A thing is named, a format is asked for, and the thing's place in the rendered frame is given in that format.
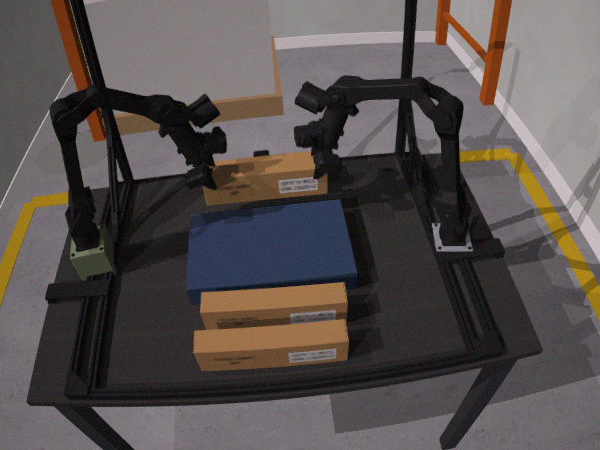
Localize brown cardboard carton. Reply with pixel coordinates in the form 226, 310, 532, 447
200, 282, 348, 330
202, 156, 327, 206
215, 151, 311, 166
193, 319, 349, 371

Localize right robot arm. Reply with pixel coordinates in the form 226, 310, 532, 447
50, 84, 227, 252

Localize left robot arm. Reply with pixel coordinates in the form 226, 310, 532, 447
294, 75, 472, 246

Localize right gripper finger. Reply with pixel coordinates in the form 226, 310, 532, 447
205, 153, 215, 167
202, 168, 217, 190

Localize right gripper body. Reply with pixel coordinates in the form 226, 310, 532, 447
176, 132, 211, 189

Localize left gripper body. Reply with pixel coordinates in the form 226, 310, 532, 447
314, 118, 344, 173

